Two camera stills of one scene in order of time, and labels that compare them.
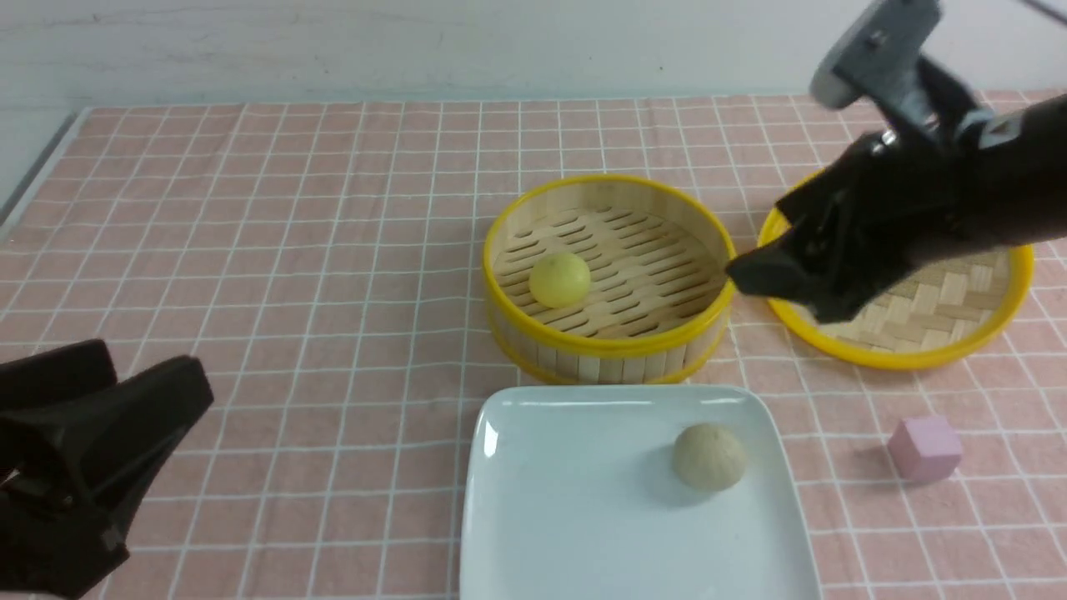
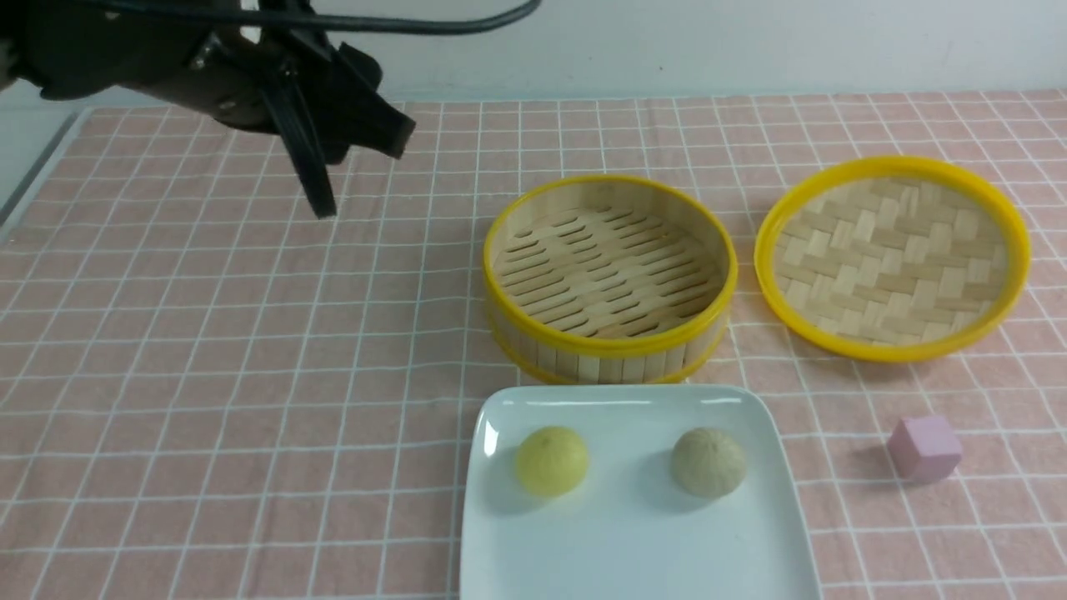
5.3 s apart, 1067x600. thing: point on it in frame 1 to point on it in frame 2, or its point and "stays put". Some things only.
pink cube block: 925,448 stays put
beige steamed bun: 708,457 stays put
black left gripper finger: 112,442 to 352,111
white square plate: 570,494 stays put
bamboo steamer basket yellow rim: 660,298 stays put
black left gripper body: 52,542 to 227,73
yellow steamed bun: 559,281 to 552,461
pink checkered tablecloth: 326,262 stays put
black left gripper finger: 56,374 to 293,117
